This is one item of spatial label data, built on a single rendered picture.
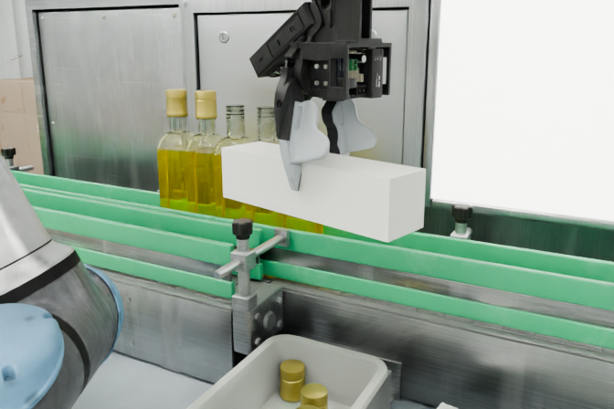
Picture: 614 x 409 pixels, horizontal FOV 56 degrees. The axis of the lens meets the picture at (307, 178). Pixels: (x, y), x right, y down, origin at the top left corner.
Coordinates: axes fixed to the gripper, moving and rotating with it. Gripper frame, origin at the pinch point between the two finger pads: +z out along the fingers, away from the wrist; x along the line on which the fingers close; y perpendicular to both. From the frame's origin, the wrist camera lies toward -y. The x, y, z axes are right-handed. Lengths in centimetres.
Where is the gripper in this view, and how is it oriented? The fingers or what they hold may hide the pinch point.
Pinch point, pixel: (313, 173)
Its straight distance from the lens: 62.1
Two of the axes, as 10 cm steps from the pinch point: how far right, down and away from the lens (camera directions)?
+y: 7.3, 1.6, -6.6
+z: 0.0, 9.7, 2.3
